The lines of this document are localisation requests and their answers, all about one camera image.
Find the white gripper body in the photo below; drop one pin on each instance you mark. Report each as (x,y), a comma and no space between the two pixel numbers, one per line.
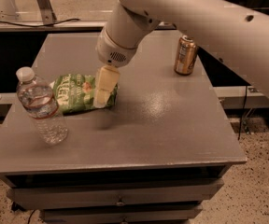
(112,50)

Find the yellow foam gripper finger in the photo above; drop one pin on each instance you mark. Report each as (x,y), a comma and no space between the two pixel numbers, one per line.
(106,79)

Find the green jalapeno chip bag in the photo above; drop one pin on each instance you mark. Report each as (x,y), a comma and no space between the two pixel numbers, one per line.
(74,93)

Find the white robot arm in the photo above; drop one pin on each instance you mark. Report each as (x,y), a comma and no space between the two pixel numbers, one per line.
(237,36)

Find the clear plastic water bottle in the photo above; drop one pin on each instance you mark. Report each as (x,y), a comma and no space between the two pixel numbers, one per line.
(38,100)

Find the gold soda can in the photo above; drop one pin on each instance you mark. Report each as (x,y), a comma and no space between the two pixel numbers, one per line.
(186,56)

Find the grey drawer cabinet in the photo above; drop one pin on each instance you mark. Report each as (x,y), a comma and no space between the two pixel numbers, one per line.
(163,127)

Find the upper grey drawer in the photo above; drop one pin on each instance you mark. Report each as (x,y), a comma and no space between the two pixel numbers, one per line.
(116,194)

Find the grey drawer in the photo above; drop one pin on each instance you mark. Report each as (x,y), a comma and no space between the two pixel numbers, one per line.
(122,215)
(116,194)

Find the lower grey drawer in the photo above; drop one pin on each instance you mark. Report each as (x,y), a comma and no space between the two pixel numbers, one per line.
(122,215)

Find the metal frame rail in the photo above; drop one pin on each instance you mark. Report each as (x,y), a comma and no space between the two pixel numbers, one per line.
(69,25)

